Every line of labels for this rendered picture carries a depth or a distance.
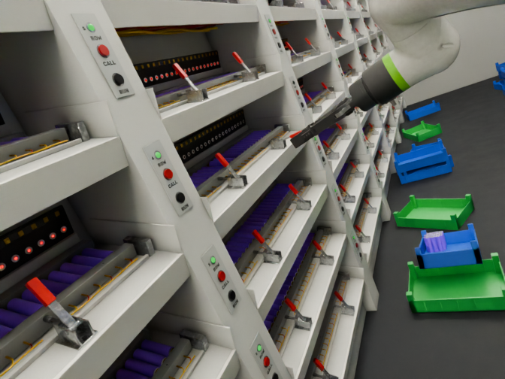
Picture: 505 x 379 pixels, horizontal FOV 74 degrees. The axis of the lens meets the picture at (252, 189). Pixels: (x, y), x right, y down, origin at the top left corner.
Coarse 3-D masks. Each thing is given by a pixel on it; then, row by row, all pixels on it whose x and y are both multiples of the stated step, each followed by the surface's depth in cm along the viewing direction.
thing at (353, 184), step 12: (348, 156) 180; (360, 156) 177; (348, 168) 169; (360, 168) 172; (336, 180) 159; (348, 180) 161; (360, 180) 159; (348, 192) 149; (360, 192) 148; (348, 204) 140
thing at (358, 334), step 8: (376, 232) 172; (376, 240) 169; (376, 248) 165; (360, 312) 125; (360, 320) 123; (360, 328) 121; (360, 336) 120; (352, 352) 111; (352, 360) 109; (352, 368) 108; (352, 376) 106
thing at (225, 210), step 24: (264, 120) 114; (288, 120) 111; (216, 144) 97; (288, 144) 98; (240, 168) 85; (264, 168) 82; (216, 192) 74; (240, 192) 71; (216, 216) 63; (240, 216) 70
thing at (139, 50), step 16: (192, 32) 104; (128, 48) 80; (144, 48) 85; (160, 48) 90; (176, 48) 96; (192, 48) 102; (208, 48) 110; (0, 96) 55; (0, 112) 54; (16, 128) 56; (48, 208) 57; (64, 208) 59; (16, 224) 52; (80, 224) 61; (80, 240) 60; (32, 272) 53
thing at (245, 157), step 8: (280, 128) 108; (272, 136) 103; (280, 136) 104; (256, 144) 95; (264, 144) 98; (248, 152) 89; (256, 152) 93; (232, 160) 85; (240, 160) 85; (248, 160) 87; (224, 168) 80; (232, 168) 82; (216, 176) 76; (224, 176) 79; (200, 184) 73; (208, 184) 73; (216, 184) 76; (200, 192) 70; (208, 192) 73
